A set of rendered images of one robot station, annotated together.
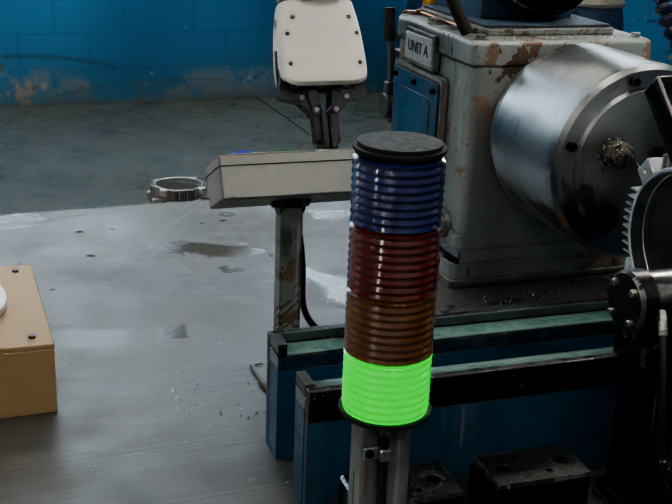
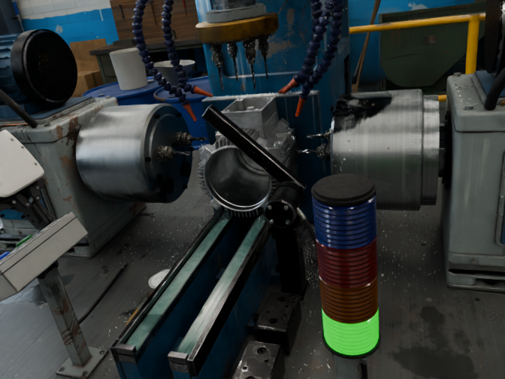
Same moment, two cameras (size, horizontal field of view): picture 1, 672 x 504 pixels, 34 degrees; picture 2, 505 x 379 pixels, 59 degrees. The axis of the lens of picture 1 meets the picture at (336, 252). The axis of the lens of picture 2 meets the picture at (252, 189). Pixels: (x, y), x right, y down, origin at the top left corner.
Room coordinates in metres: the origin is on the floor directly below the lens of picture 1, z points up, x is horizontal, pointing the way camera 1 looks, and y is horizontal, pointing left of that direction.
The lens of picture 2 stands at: (0.49, 0.30, 1.40)
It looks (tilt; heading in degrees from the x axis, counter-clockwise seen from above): 25 degrees down; 311
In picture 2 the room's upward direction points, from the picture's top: 9 degrees counter-clockwise
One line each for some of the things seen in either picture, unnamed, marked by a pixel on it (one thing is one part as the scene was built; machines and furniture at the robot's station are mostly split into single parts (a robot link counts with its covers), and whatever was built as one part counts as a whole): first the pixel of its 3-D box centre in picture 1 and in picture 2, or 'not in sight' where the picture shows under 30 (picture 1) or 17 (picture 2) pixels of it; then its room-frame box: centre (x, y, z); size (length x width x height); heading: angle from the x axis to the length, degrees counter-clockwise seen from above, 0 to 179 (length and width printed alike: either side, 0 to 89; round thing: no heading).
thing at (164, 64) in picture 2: not in sight; (177, 83); (2.46, -1.44, 0.93); 0.25 x 0.24 x 0.25; 111
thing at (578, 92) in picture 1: (582, 137); (122, 154); (1.47, -0.33, 1.04); 0.37 x 0.25 x 0.25; 19
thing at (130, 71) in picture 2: not in sight; (128, 69); (3.05, -1.56, 0.99); 0.24 x 0.22 x 0.24; 21
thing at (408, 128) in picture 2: not in sight; (397, 150); (0.83, -0.56, 1.04); 0.41 x 0.25 x 0.25; 19
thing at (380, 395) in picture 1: (386, 379); (350, 321); (0.68, -0.04, 1.05); 0.06 x 0.06 x 0.04
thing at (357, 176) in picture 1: (397, 187); (344, 213); (0.68, -0.04, 1.19); 0.06 x 0.06 x 0.04
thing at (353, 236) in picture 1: (393, 254); (346, 253); (0.68, -0.04, 1.14); 0.06 x 0.06 x 0.04
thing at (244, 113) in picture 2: not in sight; (250, 119); (1.15, -0.48, 1.11); 0.12 x 0.11 x 0.07; 109
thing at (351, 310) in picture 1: (389, 317); (348, 288); (0.68, -0.04, 1.10); 0.06 x 0.06 x 0.04
